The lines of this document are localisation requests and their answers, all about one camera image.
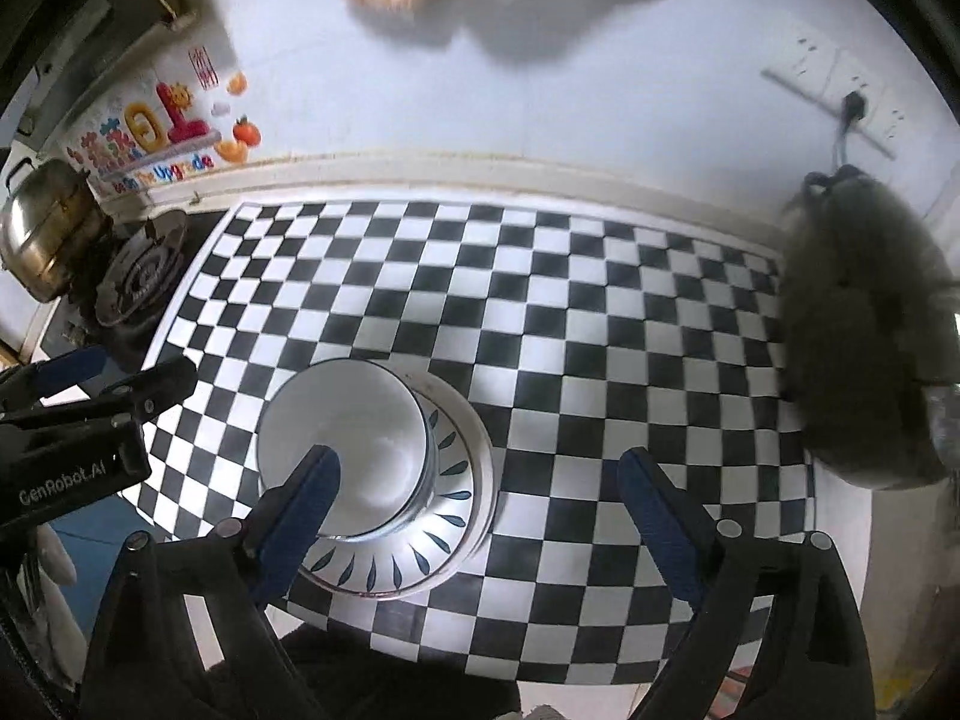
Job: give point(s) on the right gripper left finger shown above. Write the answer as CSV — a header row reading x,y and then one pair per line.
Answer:
x,y
262,554

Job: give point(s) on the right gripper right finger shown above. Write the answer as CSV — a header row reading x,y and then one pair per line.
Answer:
x,y
813,660

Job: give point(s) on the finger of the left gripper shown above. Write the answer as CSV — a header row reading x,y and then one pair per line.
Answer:
x,y
151,392
57,374

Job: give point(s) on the white bowl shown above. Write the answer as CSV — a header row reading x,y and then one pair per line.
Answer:
x,y
378,430

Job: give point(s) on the gas stove burner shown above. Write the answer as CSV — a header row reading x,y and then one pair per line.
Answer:
x,y
140,276

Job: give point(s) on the steel pot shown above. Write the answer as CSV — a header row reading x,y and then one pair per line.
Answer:
x,y
51,222

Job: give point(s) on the white leaf-patterned plate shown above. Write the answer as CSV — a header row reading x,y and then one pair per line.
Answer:
x,y
432,548

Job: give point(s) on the black rice cooker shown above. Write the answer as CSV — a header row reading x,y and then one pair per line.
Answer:
x,y
867,306

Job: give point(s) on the black white checkered mat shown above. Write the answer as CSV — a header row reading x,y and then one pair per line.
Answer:
x,y
574,338

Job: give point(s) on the colourful wall sticker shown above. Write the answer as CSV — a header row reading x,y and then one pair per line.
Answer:
x,y
174,117

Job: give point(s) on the white wall socket strip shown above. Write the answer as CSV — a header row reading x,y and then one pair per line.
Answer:
x,y
805,61

